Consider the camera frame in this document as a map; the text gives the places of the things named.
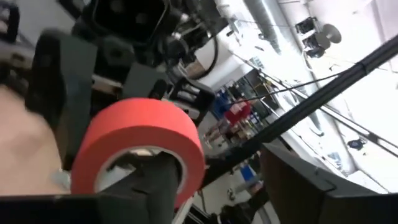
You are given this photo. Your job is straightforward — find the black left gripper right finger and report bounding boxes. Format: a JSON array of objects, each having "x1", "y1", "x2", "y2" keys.
[{"x1": 260, "y1": 142, "x2": 398, "y2": 224}]

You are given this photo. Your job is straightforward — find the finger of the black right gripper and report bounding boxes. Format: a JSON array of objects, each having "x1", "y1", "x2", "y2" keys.
[
  {"x1": 122, "y1": 63, "x2": 171, "y2": 101},
  {"x1": 26, "y1": 29, "x2": 98, "y2": 169}
]

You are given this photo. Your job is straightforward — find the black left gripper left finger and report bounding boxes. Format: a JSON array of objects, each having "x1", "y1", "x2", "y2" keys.
[{"x1": 99, "y1": 151, "x2": 184, "y2": 224}]

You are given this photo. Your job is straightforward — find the red tape roll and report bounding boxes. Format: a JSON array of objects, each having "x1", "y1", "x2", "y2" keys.
[{"x1": 70, "y1": 97, "x2": 206, "y2": 209}]

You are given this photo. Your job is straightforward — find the person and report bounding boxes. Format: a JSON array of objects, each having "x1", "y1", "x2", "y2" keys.
[{"x1": 223, "y1": 100, "x2": 252, "y2": 125}]

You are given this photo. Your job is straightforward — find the black ceiling spotlights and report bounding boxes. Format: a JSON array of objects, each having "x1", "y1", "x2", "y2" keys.
[{"x1": 294, "y1": 17, "x2": 343, "y2": 59}]

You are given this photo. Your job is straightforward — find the black aluminium table frame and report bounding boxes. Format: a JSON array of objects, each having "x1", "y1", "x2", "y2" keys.
[{"x1": 198, "y1": 35, "x2": 398, "y2": 187}]

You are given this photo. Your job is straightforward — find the silver ventilation duct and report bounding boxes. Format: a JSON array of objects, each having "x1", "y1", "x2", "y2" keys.
[{"x1": 242, "y1": 0, "x2": 282, "y2": 55}]

